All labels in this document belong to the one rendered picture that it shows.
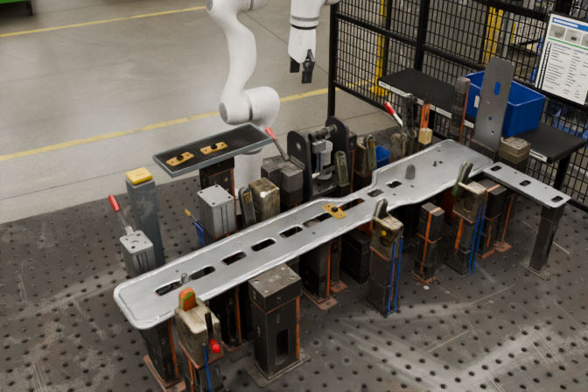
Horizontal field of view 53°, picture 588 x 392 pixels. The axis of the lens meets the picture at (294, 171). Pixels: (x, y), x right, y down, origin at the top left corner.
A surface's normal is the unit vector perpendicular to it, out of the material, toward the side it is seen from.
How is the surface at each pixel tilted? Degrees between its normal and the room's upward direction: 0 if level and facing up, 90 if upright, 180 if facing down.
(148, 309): 0
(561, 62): 90
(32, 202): 0
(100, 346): 0
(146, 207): 90
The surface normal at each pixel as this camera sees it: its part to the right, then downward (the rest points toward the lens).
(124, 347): 0.00, -0.85
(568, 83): -0.81, 0.32
